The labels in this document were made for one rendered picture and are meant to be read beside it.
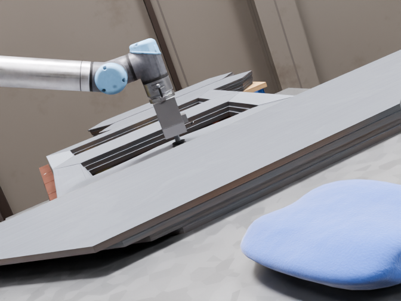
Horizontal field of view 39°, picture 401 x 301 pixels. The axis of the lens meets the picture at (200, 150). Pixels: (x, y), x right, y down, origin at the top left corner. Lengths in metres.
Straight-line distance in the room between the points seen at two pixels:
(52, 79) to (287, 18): 3.08
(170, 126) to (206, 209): 1.10
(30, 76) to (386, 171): 1.10
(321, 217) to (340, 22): 4.38
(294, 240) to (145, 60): 1.24
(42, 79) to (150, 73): 0.29
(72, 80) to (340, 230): 1.16
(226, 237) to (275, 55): 3.90
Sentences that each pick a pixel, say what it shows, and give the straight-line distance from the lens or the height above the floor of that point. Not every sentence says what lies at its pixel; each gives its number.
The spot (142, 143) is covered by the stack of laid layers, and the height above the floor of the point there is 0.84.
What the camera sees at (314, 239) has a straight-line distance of 0.31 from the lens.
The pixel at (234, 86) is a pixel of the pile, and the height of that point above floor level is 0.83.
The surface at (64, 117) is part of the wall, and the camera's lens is 4.19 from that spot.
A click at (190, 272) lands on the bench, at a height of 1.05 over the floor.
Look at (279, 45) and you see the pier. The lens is 4.30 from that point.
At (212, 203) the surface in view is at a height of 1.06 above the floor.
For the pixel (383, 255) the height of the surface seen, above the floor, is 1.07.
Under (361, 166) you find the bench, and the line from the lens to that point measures 0.47.
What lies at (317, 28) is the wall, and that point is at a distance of 4.60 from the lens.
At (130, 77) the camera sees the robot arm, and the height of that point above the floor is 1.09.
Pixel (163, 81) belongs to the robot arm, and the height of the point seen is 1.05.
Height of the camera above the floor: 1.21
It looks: 14 degrees down
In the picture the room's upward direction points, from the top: 20 degrees counter-clockwise
